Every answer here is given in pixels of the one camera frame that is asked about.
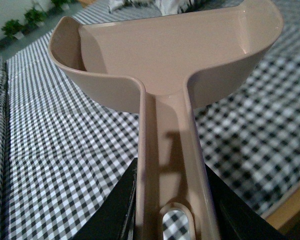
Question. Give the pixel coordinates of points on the small potted plant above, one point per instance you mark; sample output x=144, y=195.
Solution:
x=61, y=4
x=35, y=18
x=13, y=29

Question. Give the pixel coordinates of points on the cartoon print pillow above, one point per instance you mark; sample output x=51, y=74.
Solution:
x=166, y=7

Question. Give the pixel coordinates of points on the beige plastic dustpan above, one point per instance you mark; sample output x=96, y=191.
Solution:
x=162, y=68

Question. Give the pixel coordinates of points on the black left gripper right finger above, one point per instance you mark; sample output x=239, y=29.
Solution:
x=236, y=220

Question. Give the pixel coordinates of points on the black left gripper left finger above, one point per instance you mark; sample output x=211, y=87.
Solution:
x=115, y=219

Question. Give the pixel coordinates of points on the wooden bed frame rail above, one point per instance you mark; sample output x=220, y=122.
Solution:
x=285, y=214

